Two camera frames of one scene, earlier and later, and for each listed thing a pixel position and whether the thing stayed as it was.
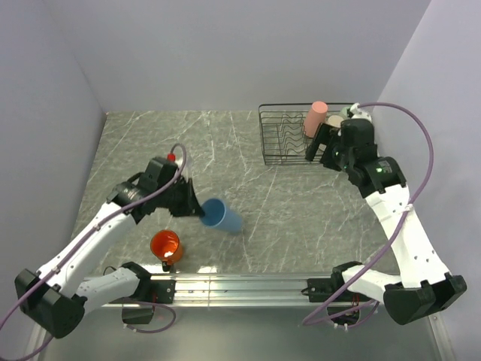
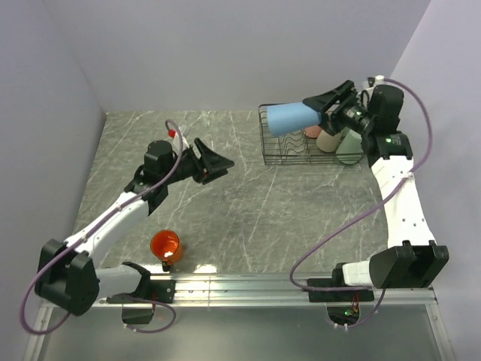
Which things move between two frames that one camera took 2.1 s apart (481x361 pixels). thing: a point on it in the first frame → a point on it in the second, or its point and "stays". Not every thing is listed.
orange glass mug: [167, 247] stays
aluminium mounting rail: [233, 290] stays
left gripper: [191, 206] → [210, 161]
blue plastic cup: [218, 215] → [287, 117]
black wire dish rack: [282, 141] stays
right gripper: [325, 135] → [324, 101]
